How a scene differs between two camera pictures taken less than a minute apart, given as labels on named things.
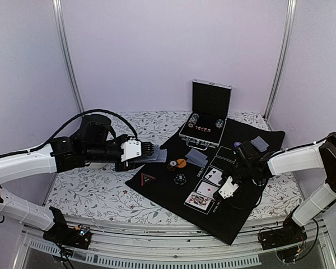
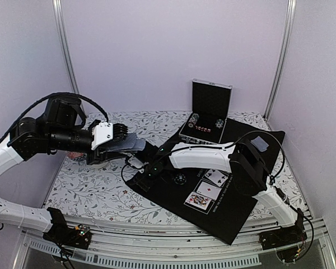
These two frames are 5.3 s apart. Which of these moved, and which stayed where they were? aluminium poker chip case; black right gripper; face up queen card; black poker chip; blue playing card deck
Moved: blue playing card deck; black right gripper
Stayed: face up queen card; aluminium poker chip case; black poker chip
